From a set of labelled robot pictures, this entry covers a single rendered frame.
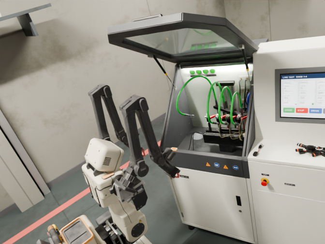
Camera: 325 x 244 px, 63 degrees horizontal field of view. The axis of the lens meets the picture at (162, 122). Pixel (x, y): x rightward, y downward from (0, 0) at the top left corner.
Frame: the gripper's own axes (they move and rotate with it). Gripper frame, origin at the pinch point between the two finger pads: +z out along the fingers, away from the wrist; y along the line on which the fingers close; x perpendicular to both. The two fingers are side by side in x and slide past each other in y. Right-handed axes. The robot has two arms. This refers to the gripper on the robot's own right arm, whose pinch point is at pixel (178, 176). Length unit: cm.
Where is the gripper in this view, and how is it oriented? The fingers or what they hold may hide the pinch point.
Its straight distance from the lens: 176.0
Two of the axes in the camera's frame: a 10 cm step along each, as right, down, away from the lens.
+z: 5.6, 5.6, 6.1
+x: -5.9, 7.9, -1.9
